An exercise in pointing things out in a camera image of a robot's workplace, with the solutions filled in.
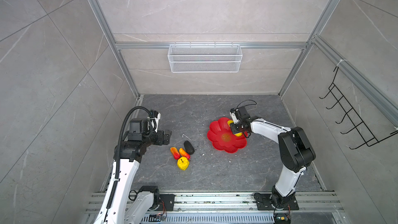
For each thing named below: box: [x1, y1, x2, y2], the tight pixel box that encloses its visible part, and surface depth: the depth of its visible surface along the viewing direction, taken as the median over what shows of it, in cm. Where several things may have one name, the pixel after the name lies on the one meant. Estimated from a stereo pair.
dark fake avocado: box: [183, 140, 195, 156], surface depth 90 cm
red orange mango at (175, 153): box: [169, 146, 181, 160], surface depth 89 cm
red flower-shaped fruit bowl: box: [207, 117, 248, 154], surface depth 97 cm
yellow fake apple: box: [176, 156, 190, 171], surface depth 83 cm
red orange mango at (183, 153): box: [178, 147, 191, 160], surface depth 89 cm
